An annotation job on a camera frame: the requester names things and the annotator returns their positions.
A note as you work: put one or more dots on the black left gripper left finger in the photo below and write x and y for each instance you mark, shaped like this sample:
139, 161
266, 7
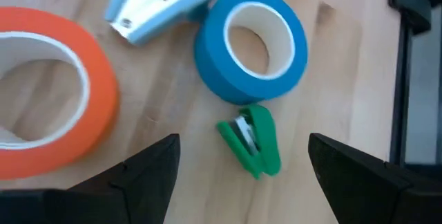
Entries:
138, 189

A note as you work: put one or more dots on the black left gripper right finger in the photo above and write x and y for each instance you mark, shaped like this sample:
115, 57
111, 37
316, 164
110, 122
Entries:
362, 189

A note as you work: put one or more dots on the orange tape roll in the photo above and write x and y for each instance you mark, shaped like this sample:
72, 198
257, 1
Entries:
103, 113

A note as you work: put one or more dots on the blue tape roll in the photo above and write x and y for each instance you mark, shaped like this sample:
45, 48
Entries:
214, 72

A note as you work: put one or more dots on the light blue staple remover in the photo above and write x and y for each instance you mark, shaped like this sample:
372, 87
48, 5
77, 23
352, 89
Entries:
155, 20

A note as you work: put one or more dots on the black aluminium table frame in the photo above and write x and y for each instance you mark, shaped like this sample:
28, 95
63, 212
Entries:
409, 8

